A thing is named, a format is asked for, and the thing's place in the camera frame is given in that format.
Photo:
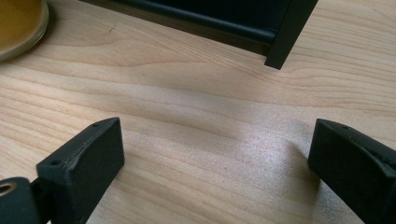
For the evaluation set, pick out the glass jar of orange powder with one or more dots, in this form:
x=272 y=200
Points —
x=18 y=25

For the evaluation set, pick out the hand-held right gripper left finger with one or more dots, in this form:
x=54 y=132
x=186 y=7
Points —
x=84 y=168

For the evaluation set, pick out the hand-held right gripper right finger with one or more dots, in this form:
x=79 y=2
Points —
x=355 y=168

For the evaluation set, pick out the black metal shelf rack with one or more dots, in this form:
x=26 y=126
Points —
x=249 y=18

